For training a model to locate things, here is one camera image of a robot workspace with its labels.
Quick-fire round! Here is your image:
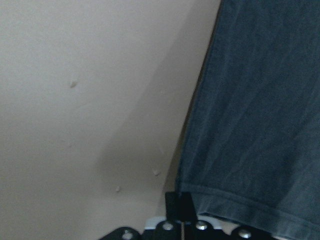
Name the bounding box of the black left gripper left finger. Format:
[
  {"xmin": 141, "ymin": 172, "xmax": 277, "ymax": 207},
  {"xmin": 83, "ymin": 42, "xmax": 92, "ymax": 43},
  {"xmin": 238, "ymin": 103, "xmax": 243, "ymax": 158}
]
[{"xmin": 165, "ymin": 191, "xmax": 181, "ymax": 223}]

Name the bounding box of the black graphic t-shirt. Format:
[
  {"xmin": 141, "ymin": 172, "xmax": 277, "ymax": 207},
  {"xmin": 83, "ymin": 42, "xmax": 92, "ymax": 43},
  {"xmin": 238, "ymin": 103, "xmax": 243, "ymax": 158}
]
[{"xmin": 176, "ymin": 0, "xmax": 320, "ymax": 240}]

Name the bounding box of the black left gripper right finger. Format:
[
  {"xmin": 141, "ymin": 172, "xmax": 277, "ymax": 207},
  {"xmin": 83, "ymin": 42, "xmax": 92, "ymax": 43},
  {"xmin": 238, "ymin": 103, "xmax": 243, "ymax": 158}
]
[{"xmin": 179, "ymin": 192, "xmax": 197, "ymax": 223}]

